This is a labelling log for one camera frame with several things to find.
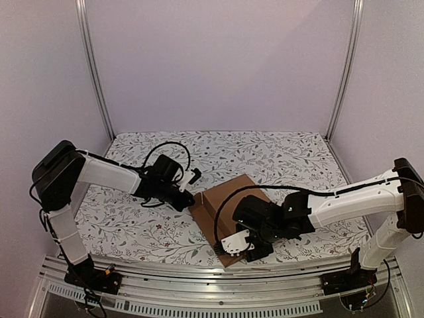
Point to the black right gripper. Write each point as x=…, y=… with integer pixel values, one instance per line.
x=257, y=251

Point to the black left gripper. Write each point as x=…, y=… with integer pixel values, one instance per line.
x=182, y=205

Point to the brown cardboard box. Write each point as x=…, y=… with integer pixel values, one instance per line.
x=206, y=207

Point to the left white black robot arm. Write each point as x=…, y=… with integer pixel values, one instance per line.
x=53, y=182

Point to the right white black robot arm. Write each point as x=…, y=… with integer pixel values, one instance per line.
x=397, y=192

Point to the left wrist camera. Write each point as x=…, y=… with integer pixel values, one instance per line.
x=188, y=179

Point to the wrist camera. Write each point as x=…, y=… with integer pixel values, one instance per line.
x=188, y=179
x=235, y=244

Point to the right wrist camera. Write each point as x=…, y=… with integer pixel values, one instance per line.
x=235, y=244

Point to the aluminium front rail frame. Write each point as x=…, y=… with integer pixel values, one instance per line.
x=290, y=289

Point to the left aluminium corner post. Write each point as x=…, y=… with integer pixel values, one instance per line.
x=81, y=10

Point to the aluminium corner post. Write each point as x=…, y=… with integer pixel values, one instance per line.
x=354, y=34
x=81, y=10

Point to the right aluminium corner post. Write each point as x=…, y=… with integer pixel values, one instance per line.
x=354, y=34

